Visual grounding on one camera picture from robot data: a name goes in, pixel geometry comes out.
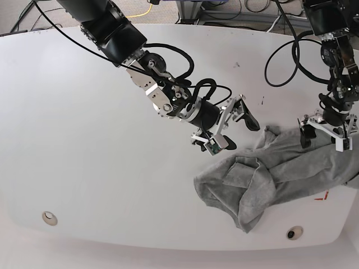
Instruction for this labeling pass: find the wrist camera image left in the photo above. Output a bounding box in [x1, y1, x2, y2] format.
[204, 134, 229, 156]

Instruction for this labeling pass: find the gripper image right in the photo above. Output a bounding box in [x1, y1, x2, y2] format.
[298, 105, 356, 148]

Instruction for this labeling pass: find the red tape rectangle marking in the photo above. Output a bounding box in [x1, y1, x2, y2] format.
[315, 190, 329, 201]

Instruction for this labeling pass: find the white cable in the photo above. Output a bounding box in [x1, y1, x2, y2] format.
[265, 12, 306, 33]

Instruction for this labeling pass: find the right table grommet hole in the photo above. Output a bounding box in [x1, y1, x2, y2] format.
[286, 226, 303, 240]

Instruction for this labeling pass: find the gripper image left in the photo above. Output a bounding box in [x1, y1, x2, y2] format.
[179, 95, 260, 151]

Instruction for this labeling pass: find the yellow cable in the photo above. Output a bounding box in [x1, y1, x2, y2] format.
[127, 2, 154, 19]

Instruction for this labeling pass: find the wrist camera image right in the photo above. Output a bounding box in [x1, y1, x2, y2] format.
[335, 137, 353, 152]

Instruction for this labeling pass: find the table grommet hole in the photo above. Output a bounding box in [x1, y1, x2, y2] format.
[286, 226, 303, 240]
[42, 211, 58, 226]

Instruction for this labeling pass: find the grey t-shirt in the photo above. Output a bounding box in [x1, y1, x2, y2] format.
[194, 126, 358, 233]

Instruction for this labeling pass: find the aluminium frame base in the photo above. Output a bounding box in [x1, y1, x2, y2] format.
[175, 1, 310, 32]

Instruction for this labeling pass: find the left table grommet hole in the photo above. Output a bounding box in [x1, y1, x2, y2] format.
[42, 211, 58, 226]

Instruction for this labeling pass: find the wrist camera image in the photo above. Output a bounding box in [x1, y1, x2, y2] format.
[335, 137, 353, 152]
[204, 134, 229, 156]

